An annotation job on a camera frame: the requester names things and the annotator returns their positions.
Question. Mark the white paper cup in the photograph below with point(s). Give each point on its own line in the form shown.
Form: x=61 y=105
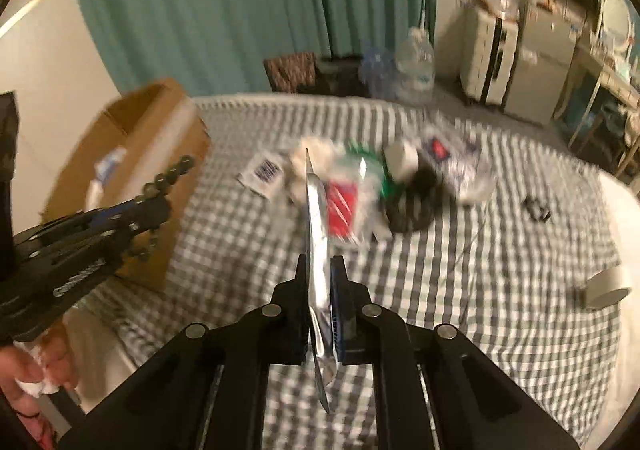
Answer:
x=402 y=159

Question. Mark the large clear water jug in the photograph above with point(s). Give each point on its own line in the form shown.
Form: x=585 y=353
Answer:
x=415 y=65

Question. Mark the green packet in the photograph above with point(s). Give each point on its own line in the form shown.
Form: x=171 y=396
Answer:
x=385 y=187

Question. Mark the red packet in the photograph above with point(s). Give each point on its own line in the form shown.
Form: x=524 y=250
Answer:
x=345 y=207

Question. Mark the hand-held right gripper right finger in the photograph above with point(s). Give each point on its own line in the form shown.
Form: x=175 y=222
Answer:
x=339 y=325

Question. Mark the teal curtain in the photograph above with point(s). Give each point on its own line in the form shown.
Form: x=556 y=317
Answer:
x=200 y=5

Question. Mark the black round container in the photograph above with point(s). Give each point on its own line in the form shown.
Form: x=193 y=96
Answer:
x=412 y=205

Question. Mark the white blue wrapper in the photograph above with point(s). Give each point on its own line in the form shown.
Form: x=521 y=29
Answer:
x=107 y=170

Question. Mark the dark clothes pile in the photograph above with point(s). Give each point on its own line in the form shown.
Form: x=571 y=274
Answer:
x=340 y=75

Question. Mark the grey mini fridge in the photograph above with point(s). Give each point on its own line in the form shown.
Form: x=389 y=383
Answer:
x=542 y=65

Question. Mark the white dressing desk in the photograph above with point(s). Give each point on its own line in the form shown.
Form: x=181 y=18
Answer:
x=607 y=75

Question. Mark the white tape roll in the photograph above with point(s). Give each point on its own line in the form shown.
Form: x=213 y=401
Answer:
x=607 y=287

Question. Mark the person's left hand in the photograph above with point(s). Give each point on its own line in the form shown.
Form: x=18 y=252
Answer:
x=30 y=370

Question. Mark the crushed blue plastic bottle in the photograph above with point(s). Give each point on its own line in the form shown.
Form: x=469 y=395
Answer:
x=377 y=68

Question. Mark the white tissue wad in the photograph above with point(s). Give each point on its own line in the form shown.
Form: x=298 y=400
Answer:
x=325 y=155

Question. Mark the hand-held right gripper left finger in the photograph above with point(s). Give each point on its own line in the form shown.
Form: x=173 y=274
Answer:
x=301 y=330

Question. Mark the white oval mirror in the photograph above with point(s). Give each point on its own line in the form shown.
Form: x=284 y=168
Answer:
x=615 y=18

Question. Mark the person's left forearm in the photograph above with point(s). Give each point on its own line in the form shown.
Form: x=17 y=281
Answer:
x=20 y=430

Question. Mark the white suitcase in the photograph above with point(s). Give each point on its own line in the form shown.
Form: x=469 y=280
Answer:
x=482 y=55

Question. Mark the brown patterned bag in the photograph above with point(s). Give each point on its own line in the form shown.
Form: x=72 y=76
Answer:
x=290 y=73

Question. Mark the brown cardboard box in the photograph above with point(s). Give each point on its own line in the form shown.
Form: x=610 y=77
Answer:
x=165 y=140

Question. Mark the small black clip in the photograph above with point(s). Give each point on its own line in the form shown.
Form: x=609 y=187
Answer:
x=536 y=209

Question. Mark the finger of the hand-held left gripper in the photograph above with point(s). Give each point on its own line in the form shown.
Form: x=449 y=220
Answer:
x=170 y=174
x=146 y=252

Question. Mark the white packet with blue label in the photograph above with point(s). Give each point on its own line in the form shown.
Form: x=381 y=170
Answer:
x=262 y=175

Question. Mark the grey white checked blanket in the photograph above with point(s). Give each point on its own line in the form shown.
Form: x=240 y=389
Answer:
x=500 y=280

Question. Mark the silver foil packet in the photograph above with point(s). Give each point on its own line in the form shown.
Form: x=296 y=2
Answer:
x=317 y=230

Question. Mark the white mattress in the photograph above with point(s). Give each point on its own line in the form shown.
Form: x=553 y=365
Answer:
x=622 y=230

